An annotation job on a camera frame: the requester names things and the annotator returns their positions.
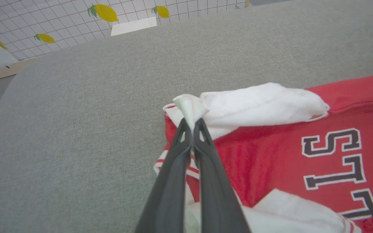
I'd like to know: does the white rectangular box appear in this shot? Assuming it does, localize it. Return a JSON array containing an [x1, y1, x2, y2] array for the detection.
[[110, 17, 158, 37]]

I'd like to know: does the grey fabric mat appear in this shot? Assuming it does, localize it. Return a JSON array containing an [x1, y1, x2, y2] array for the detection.
[[0, 0, 373, 233]]

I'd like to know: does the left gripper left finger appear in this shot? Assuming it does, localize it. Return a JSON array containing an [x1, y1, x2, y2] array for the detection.
[[135, 118, 193, 233]]

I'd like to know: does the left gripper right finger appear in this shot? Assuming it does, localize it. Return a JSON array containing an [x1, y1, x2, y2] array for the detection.
[[193, 118, 252, 233]]

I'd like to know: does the red and white jersey shirt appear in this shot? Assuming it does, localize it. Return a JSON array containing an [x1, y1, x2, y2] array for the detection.
[[153, 72, 373, 233]]

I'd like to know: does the lemon print grid cloth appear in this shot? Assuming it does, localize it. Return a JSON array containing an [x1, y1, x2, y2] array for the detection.
[[0, 0, 247, 61]]

